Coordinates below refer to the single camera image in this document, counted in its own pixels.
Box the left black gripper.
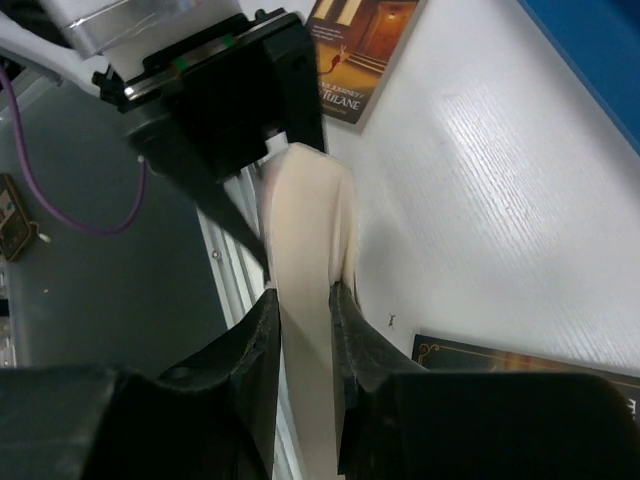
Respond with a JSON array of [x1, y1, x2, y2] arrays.
[[92, 9, 325, 272]]

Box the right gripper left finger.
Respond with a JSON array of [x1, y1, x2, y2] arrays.
[[1, 289, 280, 479]]

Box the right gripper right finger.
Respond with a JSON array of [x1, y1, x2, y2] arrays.
[[329, 283, 639, 479]]

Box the Three Days to See book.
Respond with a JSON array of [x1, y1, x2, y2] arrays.
[[411, 334, 639, 426]]

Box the Little Women book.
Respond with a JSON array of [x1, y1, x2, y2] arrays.
[[261, 143, 357, 479]]

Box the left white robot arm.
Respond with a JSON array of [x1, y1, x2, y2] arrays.
[[1, 1, 325, 265]]

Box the Edward Tulane book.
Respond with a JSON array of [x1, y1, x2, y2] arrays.
[[306, 0, 426, 127]]

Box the blue yellow wooden bookshelf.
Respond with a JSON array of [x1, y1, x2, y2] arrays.
[[520, 0, 639, 150]]

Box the aluminium mounting rail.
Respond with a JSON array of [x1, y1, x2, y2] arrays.
[[198, 165, 306, 479]]

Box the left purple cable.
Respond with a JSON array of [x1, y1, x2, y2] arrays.
[[0, 64, 149, 236]]

